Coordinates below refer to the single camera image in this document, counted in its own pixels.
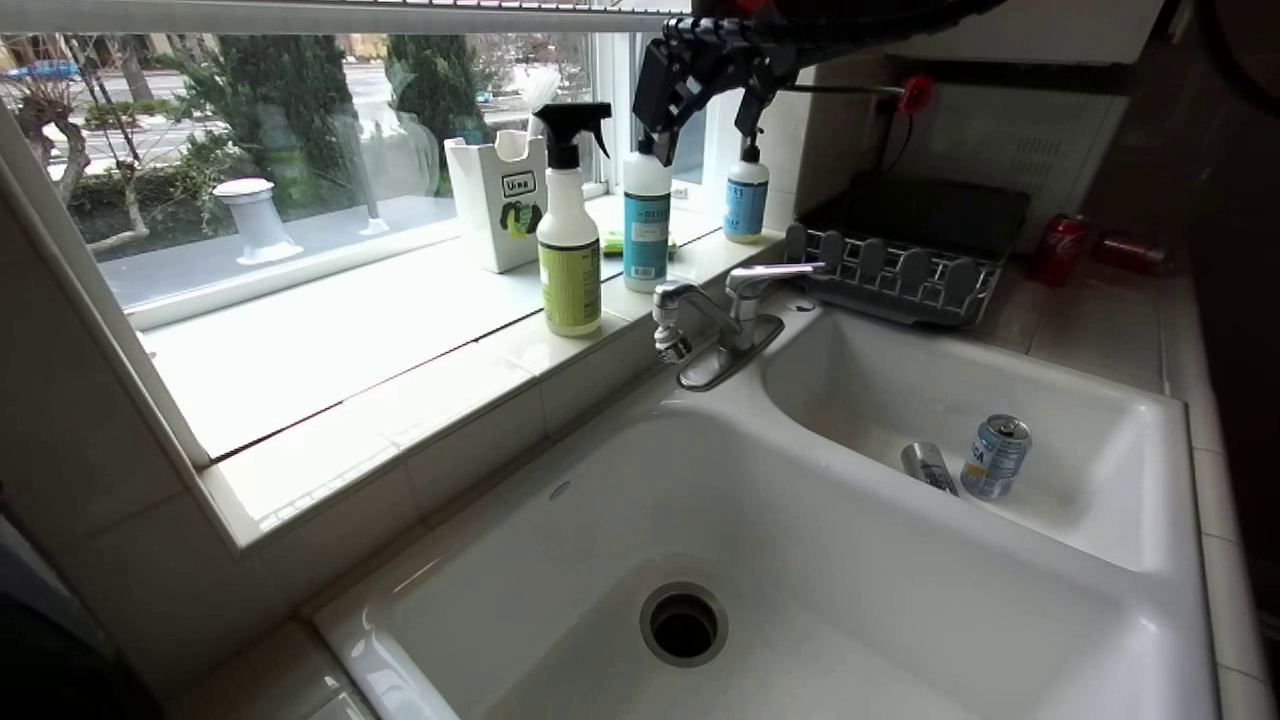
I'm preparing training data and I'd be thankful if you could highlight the white window frame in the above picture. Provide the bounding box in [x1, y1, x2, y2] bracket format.
[0, 0, 761, 473]

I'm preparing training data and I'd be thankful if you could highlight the grey dish rack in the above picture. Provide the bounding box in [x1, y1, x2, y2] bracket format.
[775, 172, 1034, 335]

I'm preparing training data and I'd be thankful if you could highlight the dark open sink drain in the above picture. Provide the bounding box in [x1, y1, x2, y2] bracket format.
[636, 580, 731, 671]

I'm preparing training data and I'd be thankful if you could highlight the white stone pedestal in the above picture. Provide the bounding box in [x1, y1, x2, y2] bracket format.
[209, 176, 309, 268]

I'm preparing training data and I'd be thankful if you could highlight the tall white bottle blue label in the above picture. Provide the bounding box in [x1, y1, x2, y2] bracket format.
[616, 127, 677, 295]

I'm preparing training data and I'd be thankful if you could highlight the green conifer shrub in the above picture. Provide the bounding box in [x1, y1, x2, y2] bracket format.
[178, 30, 367, 223]
[382, 30, 493, 152]

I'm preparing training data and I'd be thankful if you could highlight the spray bottle green label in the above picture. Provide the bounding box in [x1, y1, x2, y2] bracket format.
[528, 98, 616, 345]

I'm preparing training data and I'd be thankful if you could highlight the white double basin sink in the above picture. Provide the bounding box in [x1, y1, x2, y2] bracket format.
[309, 295, 1222, 720]

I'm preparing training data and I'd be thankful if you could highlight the red cylindrical object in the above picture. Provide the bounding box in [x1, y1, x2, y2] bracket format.
[1026, 212, 1171, 292]

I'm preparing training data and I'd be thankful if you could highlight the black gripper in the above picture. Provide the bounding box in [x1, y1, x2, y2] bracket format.
[627, 11, 806, 166]

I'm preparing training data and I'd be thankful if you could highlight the small pump bottle blue label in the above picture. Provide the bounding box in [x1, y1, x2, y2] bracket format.
[718, 127, 775, 249]

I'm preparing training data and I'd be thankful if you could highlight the bare twisted tree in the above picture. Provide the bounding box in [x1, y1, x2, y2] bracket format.
[0, 72, 153, 261]

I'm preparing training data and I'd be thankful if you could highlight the short silver can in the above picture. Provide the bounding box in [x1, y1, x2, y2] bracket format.
[897, 440, 965, 501]

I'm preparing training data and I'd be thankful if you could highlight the white box green print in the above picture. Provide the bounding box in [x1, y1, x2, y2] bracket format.
[443, 125, 555, 280]

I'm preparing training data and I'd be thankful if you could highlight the chrome sink faucet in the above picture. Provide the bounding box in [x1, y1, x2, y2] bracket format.
[649, 257, 830, 395]

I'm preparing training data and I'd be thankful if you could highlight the blue drink can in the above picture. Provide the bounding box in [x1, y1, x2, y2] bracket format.
[956, 410, 1034, 509]

